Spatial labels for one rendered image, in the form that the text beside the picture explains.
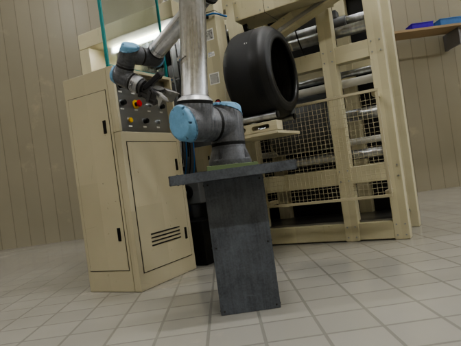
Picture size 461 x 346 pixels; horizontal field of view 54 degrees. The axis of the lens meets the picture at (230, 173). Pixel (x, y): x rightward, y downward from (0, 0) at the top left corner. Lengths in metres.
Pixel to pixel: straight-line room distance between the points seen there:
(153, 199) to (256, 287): 1.02
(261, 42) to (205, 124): 1.02
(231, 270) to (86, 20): 5.42
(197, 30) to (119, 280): 1.49
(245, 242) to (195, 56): 0.78
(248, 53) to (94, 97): 0.92
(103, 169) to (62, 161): 3.97
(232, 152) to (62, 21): 5.30
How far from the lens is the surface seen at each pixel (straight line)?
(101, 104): 2.67
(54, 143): 6.67
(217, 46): 3.04
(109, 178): 2.63
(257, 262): 1.90
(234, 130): 1.93
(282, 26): 3.30
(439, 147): 6.95
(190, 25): 1.90
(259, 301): 1.94
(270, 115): 2.72
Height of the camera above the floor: 0.57
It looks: level
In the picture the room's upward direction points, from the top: 8 degrees counter-clockwise
